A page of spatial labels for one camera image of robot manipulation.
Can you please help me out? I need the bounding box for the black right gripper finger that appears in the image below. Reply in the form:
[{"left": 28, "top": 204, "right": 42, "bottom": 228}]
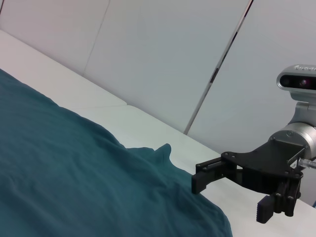
[
  {"left": 256, "top": 179, "right": 302, "bottom": 224},
  {"left": 191, "top": 158, "right": 237, "bottom": 195}
]

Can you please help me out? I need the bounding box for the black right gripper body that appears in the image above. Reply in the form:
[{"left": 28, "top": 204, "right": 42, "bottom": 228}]
[{"left": 221, "top": 138, "right": 306, "bottom": 195}]

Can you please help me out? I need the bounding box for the teal blue shirt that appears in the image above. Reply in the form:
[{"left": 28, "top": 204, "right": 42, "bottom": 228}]
[{"left": 0, "top": 68, "right": 233, "bottom": 237}]

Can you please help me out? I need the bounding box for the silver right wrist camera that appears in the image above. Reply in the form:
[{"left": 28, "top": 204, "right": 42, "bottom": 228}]
[{"left": 276, "top": 64, "right": 316, "bottom": 123}]

